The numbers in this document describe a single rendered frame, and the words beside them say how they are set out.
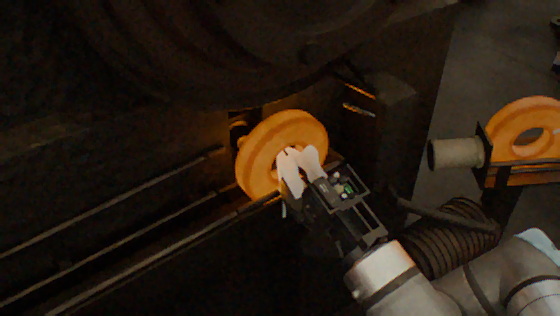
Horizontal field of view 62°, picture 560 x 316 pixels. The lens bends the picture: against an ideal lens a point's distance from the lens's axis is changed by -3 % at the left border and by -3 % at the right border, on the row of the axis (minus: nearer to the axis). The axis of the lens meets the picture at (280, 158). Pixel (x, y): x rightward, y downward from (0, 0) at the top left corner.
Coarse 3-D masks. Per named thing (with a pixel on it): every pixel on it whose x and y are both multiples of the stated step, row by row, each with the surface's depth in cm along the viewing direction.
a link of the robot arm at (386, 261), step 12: (396, 240) 63; (372, 252) 61; (384, 252) 61; (396, 252) 61; (360, 264) 60; (372, 264) 60; (384, 264) 60; (396, 264) 60; (408, 264) 61; (348, 276) 62; (360, 276) 60; (372, 276) 60; (384, 276) 59; (396, 276) 59; (360, 288) 61; (372, 288) 59; (360, 300) 61
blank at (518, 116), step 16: (512, 112) 80; (528, 112) 79; (544, 112) 79; (496, 128) 82; (512, 128) 81; (528, 128) 81; (544, 128) 81; (496, 144) 84; (528, 144) 88; (544, 144) 85; (496, 160) 86
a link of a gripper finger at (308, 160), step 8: (288, 152) 74; (296, 152) 74; (304, 152) 72; (312, 152) 70; (296, 160) 73; (304, 160) 72; (312, 160) 71; (304, 168) 72; (312, 168) 72; (320, 168) 70; (304, 176) 73; (312, 176) 72; (320, 176) 71
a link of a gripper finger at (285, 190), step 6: (282, 180) 71; (282, 186) 71; (288, 186) 70; (282, 192) 70; (288, 192) 70; (288, 198) 69; (294, 198) 69; (300, 198) 69; (288, 204) 69; (294, 204) 69; (300, 204) 69; (288, 210) 69; (294, 210) 68; (300, 210) 68; (294, 216) 69; (300, 216) 68; (300, 222) 68
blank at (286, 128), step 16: (288, 112) 71; (304, 112) 73; (256, 128) 70; (272, 128) 69; (288, 128) 70; (304, 128) 72; (320, 128) 74; (256, 144) 69; (272, 144) 69; (288, 144) 72; (304, 144) 74; (320, 144) 76; (240, 160) 70; (256, 160) 69; (272, 160) 71; (320, 160) 78; (240, 176) 71; (256, 176) 71; (272, 176) 75; (256, 192) 73
